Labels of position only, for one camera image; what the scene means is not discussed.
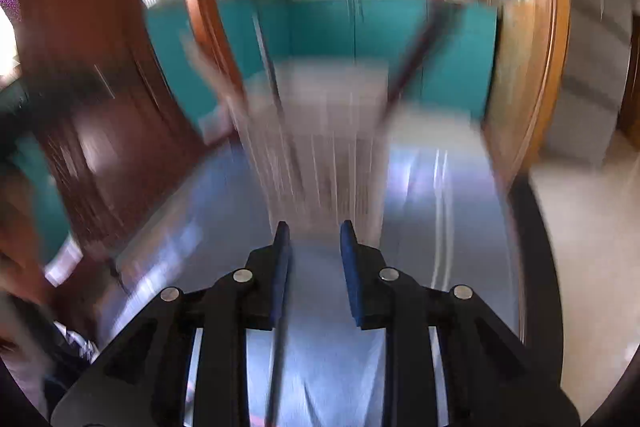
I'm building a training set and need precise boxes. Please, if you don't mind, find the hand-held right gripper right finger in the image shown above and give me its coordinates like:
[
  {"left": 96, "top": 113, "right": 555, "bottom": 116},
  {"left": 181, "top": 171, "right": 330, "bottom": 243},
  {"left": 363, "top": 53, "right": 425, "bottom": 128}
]
[{"left": 340, "top": 220, "right": 582, "bottom": 427}]

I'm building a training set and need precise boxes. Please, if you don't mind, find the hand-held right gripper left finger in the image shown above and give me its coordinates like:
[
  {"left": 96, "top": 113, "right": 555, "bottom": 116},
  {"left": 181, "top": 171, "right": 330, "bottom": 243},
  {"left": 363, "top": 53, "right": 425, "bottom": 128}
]
[{"left": 49, "top": 221, "right": 294, "bottom": 427}]

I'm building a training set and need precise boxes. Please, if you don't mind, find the white plastic lattice basket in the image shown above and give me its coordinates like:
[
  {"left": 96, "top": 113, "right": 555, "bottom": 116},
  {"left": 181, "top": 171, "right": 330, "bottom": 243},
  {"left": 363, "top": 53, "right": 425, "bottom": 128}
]
[{"left": 220, "top": 59, "right": 397, "bottom": 248}]

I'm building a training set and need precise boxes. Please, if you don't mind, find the black chopstick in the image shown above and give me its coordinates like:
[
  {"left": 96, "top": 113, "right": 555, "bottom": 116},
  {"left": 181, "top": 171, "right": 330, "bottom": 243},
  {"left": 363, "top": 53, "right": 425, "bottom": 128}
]
[{"left": 251, "top": 19, "right": 287, "bottom": 124}]

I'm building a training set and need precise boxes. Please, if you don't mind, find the reddish brown chopstick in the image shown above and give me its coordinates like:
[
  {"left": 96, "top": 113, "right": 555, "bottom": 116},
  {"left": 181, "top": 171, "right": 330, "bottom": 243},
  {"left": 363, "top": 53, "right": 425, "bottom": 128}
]
[{"left": 382, "top": 4, "right": 453, "bottom": 124}]

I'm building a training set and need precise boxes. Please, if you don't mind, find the blue cloth with pink stripes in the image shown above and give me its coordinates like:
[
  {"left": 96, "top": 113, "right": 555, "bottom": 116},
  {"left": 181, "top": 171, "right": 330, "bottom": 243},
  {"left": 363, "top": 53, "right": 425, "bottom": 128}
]
[{"left": 95, "top": 142, "right": 523, "bottom": 427}]

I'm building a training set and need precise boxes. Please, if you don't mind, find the carved dark wooden chair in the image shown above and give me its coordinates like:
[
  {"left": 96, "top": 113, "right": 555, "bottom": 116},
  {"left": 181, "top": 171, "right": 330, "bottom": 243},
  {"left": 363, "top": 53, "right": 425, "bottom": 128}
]
[{"left": 7, "top": 0, "right": 241, "bottom": 323}]

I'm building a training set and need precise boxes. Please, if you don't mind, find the teal cabinet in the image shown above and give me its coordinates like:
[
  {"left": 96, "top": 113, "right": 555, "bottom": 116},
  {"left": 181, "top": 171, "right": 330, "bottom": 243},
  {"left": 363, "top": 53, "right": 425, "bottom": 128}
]
[{"left": 142, "top": 0, "right": 501, "bottom": 142}]

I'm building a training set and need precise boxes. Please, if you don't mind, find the wooden door frame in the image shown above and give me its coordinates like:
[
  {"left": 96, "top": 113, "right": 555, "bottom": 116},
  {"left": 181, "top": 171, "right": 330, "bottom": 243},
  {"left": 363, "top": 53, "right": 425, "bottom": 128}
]
[{"left": 470, "top": 0, "right": 573, "bottom": 202}]

